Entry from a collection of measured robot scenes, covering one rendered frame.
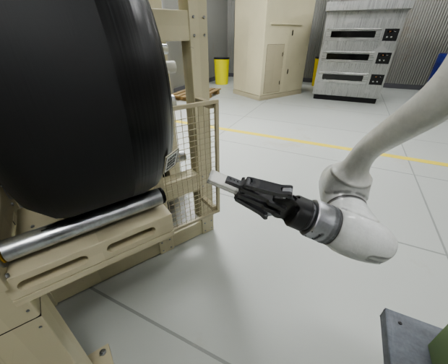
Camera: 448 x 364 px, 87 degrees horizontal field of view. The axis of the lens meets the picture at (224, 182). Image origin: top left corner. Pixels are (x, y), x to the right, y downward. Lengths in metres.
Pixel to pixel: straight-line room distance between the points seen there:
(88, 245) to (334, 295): 1.35
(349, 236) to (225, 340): 0.97
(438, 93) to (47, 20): 0.52
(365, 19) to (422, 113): 5.61
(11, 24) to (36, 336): 0.78
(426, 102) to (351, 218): 0.25
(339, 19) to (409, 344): 5.71
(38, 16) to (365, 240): 0.64
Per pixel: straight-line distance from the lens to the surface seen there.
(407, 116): 0.50
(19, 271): 0.65
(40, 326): 0.92
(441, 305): 1.90
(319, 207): 0.55
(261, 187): 0.49
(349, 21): 6.05
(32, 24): 0.40
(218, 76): 7.57
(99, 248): 0.63
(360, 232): 0.58
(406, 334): 0.81
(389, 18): 6.09
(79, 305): 1.67
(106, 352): 1.46
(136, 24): 0.43
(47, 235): 0.62
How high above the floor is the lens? 1.27
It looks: 32 degrees down
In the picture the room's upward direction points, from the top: straight up
